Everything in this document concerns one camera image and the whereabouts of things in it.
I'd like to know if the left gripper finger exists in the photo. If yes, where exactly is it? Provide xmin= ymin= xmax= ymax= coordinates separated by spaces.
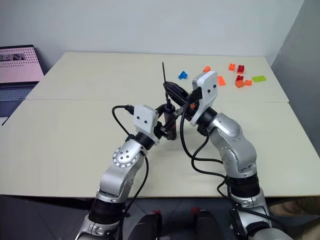
xmin=161 ymin=116 xmax=177 ymax=133
xmin=154 ymin=104 xmax=168 ymax=118

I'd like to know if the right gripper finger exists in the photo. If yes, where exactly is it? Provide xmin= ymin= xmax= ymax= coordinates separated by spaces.
xmin=162 ymin=81 xmax=189 ymax=107
xmin=171 ymin=104 xmax=187 ymax=119

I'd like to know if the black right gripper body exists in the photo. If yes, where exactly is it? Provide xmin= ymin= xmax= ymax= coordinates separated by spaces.
xmin=184 ymin=87 xmax=204 ymax=120

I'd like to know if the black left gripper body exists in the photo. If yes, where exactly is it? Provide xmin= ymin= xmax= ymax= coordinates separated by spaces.
xmin=152 ymin=119 xmax=169 ymax=141

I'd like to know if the dark red electric screwdriver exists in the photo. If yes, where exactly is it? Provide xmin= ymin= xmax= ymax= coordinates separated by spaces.
xmin=163 ymin=99 xmax=177 ymax=141

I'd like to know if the long thin metal bit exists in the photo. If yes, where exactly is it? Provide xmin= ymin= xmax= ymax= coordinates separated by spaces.
xmin=161 ymin=62 xmax=171 ymax=104

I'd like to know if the flat lime green toy brick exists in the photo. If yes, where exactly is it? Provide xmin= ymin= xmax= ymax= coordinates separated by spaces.
xmin=251 ymin=74 xmax=268 ymax=84

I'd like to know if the dark rounded shape, red spot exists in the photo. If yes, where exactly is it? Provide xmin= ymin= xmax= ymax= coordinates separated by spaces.
xmin=129 ymin=210 xmax=164 ymax=240
xmin=190 ymin=207 xmax=228 ymax=240

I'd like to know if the open laptop with pink screen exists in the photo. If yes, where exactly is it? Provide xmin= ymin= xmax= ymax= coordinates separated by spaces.
xmin=0 ymin=44 xmax=46 ymax=126

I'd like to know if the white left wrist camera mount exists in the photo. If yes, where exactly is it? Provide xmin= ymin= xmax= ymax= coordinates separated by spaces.
xmin=132 ymin=104 xmax=161 ymax=146

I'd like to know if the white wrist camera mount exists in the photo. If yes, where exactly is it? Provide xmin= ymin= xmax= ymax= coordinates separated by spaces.
xmin=189 ymin=70 xmax=219 ymax=127
xmin=132 ymin=104 xmax=161 ymax=146

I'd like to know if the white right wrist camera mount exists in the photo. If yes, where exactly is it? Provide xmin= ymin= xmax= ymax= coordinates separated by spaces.
xmin=189 ymin=70 xmax=219 ymax=127

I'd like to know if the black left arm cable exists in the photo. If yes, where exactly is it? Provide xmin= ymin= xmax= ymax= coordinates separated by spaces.
xmin=111 ymin=104 xmax=150 ymax=219

